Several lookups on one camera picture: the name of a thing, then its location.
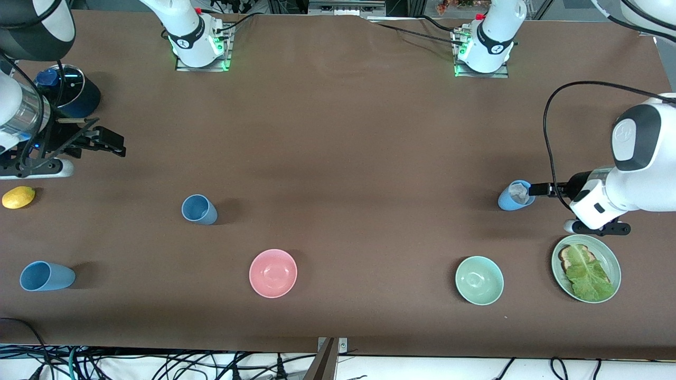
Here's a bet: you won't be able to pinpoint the black floor cable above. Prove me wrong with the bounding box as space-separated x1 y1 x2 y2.
0 317 51 380

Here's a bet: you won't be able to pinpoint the grey metal device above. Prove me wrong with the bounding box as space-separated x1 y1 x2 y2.
308 0 387 16

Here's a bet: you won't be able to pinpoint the pink bowl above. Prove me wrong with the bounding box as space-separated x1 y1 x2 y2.
249 249 298 299

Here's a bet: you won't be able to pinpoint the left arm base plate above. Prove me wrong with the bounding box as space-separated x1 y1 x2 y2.
453 29 509 79

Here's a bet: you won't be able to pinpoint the black cable on table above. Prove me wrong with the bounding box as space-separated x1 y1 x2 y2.
211 11 265 33
367 18 465 47

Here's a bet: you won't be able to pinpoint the yellow lemon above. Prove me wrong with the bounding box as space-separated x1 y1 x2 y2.
2 186 36 210

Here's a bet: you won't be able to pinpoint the toast slice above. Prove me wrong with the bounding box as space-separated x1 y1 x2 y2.
559 244 613 286

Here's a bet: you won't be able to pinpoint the dark blue saucepan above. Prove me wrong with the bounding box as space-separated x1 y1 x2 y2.
34 64 101 120

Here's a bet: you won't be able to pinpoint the blue cup holding paper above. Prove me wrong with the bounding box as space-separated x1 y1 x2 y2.
497 180 536 212

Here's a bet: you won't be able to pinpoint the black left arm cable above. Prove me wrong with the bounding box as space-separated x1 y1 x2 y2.
544 0 676 212

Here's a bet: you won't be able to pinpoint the glass lid blue knob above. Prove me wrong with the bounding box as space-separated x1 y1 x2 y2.
34 65 85 107

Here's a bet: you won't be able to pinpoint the mint green bowl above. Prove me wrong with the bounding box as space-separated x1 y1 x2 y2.
455 256 504 306

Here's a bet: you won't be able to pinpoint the green plate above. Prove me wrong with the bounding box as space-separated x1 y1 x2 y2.
551 234 622 303

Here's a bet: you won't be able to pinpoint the dark metal beam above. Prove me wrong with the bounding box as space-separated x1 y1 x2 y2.
304 338 339 380

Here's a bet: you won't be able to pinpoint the green lettuce leaf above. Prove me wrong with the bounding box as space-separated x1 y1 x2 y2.
566 245 616 301

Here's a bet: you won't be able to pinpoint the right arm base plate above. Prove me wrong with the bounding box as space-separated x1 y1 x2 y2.
175 24 233 72

